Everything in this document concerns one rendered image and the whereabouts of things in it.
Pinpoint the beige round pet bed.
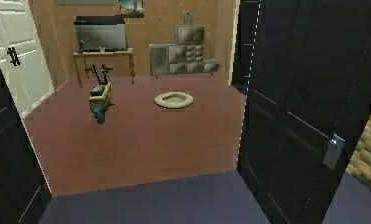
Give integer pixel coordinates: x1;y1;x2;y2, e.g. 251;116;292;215
153;91;195;110

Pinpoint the grey chest of drawers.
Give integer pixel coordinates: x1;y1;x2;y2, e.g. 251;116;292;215
148;24;221;79

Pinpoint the yellow toy scooter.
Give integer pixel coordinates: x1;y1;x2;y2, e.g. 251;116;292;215
85;64;115;125

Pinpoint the grey statuette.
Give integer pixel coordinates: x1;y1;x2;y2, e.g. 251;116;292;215
182;10;194;26

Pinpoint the brown wooden table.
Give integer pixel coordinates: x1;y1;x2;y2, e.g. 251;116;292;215
71;47;136;89

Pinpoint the black room door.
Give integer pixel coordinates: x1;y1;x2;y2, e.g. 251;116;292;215
237;0;371;224

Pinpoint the black television set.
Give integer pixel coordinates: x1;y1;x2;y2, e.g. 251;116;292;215
73;15;129;53

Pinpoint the dark framed picture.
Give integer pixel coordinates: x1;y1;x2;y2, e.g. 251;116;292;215
119;0;145;19

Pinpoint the white room door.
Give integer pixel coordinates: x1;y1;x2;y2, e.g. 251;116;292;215
0;0;56;119

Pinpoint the grey door handle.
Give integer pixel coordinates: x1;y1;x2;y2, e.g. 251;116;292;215
322;133;346;170

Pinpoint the black door handle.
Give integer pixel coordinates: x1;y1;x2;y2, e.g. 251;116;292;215
6;46;21;67

